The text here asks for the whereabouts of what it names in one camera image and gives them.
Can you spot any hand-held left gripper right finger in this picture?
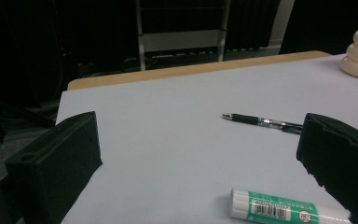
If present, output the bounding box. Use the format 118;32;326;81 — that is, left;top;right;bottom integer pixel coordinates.
296;112;358;224

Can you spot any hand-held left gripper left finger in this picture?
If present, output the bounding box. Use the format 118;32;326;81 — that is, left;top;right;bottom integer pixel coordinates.
5;111;103;224

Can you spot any green and white glue stick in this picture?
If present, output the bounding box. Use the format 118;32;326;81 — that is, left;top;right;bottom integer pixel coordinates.
228;188;353;224

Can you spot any black pen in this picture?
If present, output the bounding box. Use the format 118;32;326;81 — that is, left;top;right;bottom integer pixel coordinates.
222;112;304;135

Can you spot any white table mat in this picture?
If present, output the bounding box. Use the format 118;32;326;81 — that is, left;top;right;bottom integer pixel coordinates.
55;53;358;224

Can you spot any grey metal stand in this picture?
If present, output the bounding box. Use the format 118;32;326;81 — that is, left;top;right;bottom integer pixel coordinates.
134;0;231;72

